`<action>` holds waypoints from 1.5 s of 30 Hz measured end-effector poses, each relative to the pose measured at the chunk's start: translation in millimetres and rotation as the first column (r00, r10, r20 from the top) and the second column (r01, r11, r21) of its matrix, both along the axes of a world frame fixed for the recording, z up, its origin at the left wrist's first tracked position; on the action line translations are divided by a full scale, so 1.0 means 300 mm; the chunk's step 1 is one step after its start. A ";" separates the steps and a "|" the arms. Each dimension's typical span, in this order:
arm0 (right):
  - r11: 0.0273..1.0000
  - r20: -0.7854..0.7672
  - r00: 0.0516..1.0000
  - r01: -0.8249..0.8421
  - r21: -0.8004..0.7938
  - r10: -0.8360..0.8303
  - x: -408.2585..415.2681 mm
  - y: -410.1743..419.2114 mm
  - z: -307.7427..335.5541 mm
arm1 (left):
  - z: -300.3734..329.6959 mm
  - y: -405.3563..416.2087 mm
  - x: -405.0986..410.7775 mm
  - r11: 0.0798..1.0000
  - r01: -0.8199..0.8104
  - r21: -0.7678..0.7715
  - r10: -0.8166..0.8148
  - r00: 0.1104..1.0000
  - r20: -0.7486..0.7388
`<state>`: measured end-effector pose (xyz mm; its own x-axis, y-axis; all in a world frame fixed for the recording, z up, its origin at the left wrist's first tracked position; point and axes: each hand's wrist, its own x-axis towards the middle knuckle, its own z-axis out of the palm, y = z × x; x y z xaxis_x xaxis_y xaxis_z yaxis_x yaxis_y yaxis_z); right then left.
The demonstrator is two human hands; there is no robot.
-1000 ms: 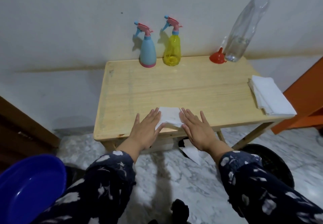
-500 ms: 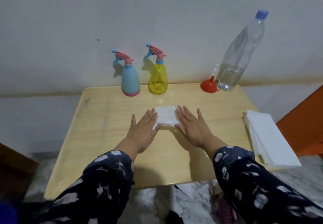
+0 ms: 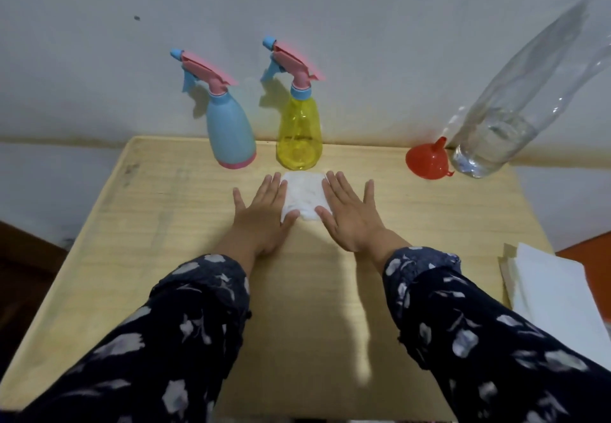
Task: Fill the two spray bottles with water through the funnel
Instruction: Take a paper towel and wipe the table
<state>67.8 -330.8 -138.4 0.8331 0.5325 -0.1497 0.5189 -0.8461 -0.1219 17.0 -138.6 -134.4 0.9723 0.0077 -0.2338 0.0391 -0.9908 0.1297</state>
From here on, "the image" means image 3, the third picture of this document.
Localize person's left hand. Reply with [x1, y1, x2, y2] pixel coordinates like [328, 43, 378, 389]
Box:
[231, 173, 301, 257]

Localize clear plastic water bottle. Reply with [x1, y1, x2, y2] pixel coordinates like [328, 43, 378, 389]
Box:
[443, 0, 611, 179]

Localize white folded cloth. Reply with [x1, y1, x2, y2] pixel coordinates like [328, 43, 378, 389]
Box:
[280, 171, 333, 222]

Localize person's right forearm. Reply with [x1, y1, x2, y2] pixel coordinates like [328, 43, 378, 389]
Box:
[370, 240, 611, 423]

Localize white paper sheets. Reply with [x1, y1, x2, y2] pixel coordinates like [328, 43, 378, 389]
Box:
[499, 242, 611, 372]

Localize person's right hand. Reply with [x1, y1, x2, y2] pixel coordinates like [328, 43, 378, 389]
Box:
[314, 171, 387, 253]

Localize blue spray bottle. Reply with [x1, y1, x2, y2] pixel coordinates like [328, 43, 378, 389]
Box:
[170, 48, 257, 170]

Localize yellow spray bottle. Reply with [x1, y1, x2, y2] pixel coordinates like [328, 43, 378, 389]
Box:
[260, 36, 326, 171]

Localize person's left forearm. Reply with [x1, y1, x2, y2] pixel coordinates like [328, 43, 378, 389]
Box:
[0, 239, 254, 423]

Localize red plastic funnel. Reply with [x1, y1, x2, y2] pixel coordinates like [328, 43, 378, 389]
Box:
[405, 136, 454, 181]

